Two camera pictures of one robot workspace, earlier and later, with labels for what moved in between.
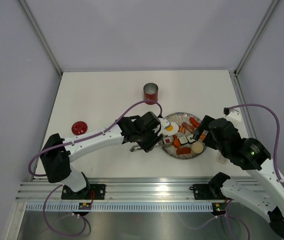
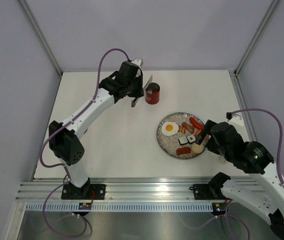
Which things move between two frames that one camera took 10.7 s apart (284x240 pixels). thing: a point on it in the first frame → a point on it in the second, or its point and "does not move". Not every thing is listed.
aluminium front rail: x=118 y=189 does not move
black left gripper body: x=146 y=135 → x=135 y=87
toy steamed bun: x=197 y=147 does not move
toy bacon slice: x=182 y=129 does not move
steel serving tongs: x=133 y=149 → x=135 y=100
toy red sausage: x=194 y=122 does not move
